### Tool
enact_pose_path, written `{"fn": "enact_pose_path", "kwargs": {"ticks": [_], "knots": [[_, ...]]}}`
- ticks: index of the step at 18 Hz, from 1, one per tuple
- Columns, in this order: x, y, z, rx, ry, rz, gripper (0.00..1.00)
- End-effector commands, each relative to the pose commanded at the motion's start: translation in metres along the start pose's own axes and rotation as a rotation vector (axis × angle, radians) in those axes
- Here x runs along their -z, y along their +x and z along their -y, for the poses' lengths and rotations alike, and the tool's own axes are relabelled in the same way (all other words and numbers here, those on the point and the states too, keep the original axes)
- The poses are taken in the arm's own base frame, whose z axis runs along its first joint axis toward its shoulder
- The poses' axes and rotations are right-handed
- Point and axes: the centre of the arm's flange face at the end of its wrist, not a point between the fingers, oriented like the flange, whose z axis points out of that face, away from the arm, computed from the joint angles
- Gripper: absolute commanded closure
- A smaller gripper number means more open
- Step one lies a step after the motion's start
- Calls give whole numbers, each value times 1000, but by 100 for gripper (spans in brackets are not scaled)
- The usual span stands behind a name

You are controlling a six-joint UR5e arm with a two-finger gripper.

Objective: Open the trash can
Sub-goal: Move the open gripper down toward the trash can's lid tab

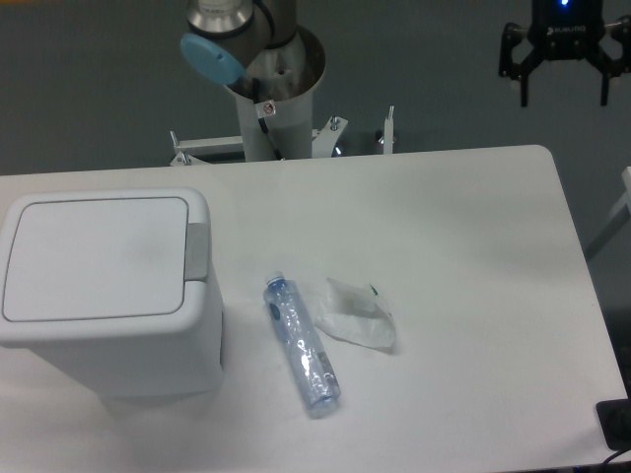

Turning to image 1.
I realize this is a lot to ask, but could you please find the black cable on pedestal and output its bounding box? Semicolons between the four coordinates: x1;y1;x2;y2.
252;77;286;162

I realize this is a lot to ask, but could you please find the grey trash can push button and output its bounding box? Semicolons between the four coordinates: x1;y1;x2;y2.
184;223;210;281

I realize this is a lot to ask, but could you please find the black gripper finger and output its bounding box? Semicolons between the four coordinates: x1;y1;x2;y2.
582;17;631;107
497;22;546;108

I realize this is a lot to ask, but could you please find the white trash can body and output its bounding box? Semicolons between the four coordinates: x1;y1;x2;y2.
1;187;224;397

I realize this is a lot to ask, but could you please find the crumpled white plastic bag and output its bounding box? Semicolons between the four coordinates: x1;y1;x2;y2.
315;278;396;352

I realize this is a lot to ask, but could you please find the white trash can lid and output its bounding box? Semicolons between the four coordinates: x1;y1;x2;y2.
1;197;188;322

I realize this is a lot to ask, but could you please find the white frame at right edge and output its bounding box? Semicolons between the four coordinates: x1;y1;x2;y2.
584;167;630;261

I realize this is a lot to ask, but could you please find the black device at table edge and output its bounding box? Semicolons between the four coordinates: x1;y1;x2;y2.
596;398;630;450

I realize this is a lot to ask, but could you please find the clear plastic water bottle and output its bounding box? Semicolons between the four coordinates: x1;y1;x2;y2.
263;272;341;419

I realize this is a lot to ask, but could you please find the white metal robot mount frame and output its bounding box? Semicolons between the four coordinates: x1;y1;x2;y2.
169;83;398;168

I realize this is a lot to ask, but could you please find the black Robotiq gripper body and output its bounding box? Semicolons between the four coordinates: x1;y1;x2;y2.
527;0;605;61

